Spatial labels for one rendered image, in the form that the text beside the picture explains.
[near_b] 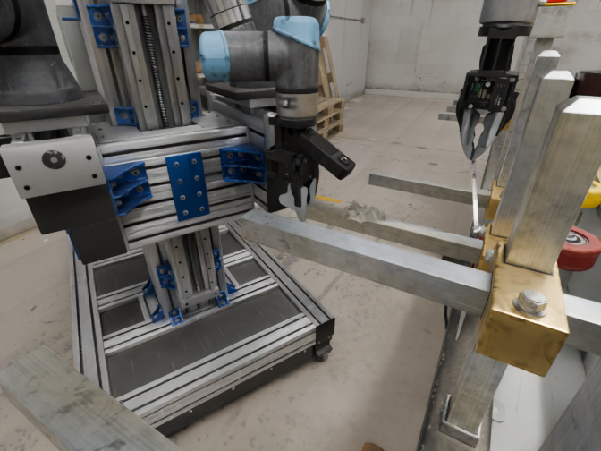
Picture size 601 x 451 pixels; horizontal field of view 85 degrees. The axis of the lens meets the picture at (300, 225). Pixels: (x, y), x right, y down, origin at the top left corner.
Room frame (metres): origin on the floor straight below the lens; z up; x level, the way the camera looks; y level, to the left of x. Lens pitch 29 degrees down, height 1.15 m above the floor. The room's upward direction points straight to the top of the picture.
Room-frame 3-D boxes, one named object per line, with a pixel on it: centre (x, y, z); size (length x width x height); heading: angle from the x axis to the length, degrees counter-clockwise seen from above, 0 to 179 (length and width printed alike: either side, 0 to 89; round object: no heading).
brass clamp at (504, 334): (0.23, -0.20, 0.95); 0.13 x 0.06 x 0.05; 150
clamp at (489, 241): (0.45, -0.33, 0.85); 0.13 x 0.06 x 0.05; 150
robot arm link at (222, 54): (0.63, 0.11, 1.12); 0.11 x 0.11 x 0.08; 3
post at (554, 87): (0.47, -0.34, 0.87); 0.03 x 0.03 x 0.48; 60
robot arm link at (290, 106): (0.62, 0.01, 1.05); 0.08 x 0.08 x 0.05
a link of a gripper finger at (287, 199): (0.61, 0.02, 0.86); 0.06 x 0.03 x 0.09; 60
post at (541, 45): (0.92, -0.59, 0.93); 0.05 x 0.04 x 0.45; 150
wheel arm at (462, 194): (0.69, -0.37, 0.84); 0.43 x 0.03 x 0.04; 60
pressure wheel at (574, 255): (0.40, -0.38, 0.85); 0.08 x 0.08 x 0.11
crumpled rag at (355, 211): (0.55, -0.12, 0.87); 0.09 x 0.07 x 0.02; 60
